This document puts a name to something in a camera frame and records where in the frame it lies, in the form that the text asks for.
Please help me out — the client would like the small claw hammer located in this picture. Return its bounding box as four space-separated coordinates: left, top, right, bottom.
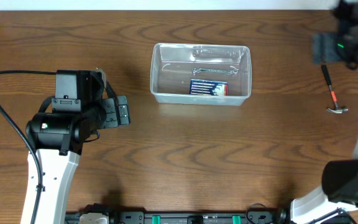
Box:
321 64 349 114

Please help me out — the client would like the silver wrench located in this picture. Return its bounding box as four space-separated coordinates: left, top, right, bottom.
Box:
191 68 239 75

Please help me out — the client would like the blue drill bit case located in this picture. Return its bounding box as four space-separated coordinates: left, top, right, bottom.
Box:
190 79 228 96

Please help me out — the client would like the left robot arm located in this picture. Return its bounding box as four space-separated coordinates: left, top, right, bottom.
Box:
21 68 131 223

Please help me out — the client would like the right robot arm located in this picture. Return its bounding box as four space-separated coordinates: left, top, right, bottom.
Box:
275 1 358 223

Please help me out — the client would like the clear plastic container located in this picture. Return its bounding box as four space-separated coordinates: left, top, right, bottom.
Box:
150 43 252 106

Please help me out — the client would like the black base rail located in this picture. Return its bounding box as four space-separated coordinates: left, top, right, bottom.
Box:
63 203 290 224

